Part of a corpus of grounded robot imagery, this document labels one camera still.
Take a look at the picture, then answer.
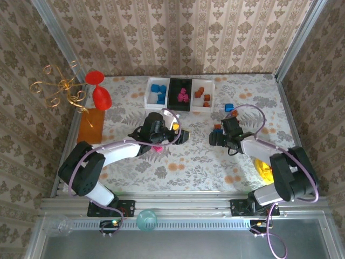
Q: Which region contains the white plastic container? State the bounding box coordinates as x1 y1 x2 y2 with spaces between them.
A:
144 77 171 111
190 78 216 113

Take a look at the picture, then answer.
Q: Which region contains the floral tablecloth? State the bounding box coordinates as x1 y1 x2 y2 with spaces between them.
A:
64 74 307 194

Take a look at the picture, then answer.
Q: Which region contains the black plastic container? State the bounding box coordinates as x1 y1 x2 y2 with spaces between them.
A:
167 77 194 113

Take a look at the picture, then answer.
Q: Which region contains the yellow plastic toy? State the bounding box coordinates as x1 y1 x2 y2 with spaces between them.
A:
254 158 275 186

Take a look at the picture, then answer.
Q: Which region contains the red plastic wine glass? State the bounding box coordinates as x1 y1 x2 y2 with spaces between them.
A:
85 71 113 112

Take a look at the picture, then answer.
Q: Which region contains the orange translucent sheet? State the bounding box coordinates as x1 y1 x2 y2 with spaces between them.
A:
77 107 106 145

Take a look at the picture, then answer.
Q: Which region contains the teal plastic cup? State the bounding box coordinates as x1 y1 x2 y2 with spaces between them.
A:
136 209 158 232

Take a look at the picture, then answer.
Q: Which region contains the grey metal base tray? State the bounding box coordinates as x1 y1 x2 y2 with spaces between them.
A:
25 213 345 259

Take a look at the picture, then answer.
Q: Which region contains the small black circuit board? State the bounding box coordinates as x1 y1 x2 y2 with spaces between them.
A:
100 220 121 238

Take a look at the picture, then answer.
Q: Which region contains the clear plastic cup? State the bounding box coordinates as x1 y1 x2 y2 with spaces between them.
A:
43 214 74 237

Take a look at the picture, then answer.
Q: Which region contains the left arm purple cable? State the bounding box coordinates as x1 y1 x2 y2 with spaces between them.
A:
68 108 182 236

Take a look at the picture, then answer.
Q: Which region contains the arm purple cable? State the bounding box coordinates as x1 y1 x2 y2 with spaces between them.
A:
68 108 182 236
226 104 320 259

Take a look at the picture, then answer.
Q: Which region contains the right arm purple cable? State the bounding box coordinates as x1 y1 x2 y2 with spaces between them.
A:
226 104 320 259

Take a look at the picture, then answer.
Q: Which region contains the aluminium table side rail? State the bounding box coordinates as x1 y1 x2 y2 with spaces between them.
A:
50 83 91 199
274 74 307 152

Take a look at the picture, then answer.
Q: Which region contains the aluminium frame cross rail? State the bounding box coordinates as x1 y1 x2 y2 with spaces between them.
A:
40 191 328 218

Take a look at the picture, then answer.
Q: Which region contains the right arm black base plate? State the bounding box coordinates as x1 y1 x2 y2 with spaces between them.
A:
230 199 280 217

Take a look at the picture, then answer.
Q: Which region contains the slotted grey cable duct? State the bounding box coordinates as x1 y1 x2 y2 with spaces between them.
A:
72 220 253 231

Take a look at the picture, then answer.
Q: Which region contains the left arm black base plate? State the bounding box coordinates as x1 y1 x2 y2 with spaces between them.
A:
87 199 136 218

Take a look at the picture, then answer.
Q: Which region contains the gold wire stand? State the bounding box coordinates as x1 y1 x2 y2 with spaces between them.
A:
30 60 94 127

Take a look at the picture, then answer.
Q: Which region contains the aluminium frame post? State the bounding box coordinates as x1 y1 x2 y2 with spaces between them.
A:
29 0 88 86
274 0 332 83

